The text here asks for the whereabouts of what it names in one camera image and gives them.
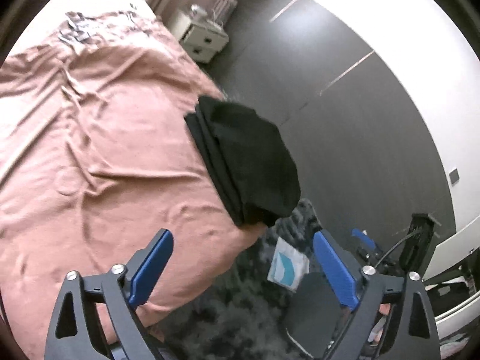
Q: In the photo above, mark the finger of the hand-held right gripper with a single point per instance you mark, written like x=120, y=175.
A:
x=363, y=240

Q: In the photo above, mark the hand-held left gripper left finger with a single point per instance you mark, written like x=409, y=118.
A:
x=150, y=266

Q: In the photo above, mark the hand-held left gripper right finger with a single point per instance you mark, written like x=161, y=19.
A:
x=337, y=270

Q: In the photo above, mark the black pants with white logo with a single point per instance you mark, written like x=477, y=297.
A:
x=251, y=153

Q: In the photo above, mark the white and blue plastic packet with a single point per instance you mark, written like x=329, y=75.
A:
x=288, y=264

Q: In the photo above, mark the cream nightstand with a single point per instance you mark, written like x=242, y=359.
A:
x=202, y=39

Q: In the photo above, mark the floral patterned cloth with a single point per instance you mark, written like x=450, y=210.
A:
x=77, y=30

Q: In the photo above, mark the white rack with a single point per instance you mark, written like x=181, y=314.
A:
x=225, y=7

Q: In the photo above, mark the grey wall switch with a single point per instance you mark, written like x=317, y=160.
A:
x=454, y=176

